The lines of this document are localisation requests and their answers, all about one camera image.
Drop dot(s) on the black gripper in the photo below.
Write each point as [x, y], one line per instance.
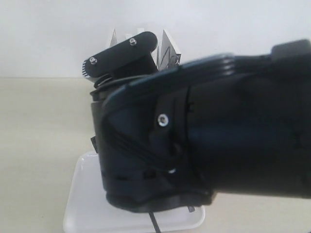
[144, 152]

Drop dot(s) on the black rightmost book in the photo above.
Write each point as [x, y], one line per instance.
[168, 54]

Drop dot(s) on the black book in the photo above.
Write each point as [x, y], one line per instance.
[168, 54]
[113, 40]

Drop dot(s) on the black leftmost book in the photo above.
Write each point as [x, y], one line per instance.
[113, 40]

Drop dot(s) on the white plastic tray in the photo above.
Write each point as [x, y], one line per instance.
[87, 210]

